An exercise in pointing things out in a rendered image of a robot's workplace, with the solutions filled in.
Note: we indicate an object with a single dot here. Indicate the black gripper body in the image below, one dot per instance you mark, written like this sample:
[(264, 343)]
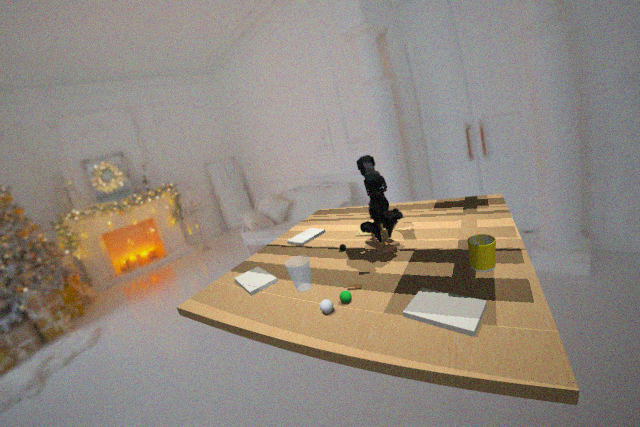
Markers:
[(368, 226)]

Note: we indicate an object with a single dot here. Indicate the yellow mug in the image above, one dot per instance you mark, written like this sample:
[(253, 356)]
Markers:
[(482, 249)]

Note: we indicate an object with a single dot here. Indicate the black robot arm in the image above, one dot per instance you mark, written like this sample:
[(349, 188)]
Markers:
[(373, 181)]

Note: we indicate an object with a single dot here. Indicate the clear glass cup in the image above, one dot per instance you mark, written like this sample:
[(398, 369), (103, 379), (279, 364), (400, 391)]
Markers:
[(299, 270)]

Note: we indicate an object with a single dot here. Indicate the green ball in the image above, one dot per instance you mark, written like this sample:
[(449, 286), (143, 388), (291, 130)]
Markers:
[(345, 297)]

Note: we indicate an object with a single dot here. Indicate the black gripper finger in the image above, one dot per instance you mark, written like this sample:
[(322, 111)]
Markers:
[(389, 227), (377, 234)]

